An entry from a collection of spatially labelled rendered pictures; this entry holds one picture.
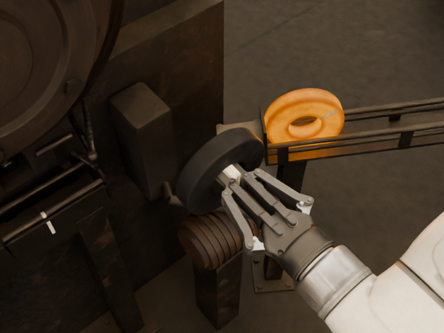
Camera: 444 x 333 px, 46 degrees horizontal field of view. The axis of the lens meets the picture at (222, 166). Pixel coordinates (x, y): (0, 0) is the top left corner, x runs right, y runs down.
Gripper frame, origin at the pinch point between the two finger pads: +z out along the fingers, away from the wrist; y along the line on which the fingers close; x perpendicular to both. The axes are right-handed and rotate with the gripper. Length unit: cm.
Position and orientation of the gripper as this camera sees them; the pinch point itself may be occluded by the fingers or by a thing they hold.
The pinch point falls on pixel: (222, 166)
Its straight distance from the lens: 78.4
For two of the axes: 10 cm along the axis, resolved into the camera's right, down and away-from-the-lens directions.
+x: 0.4, -5.6, -8.3
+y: 7.7, -5.1, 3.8
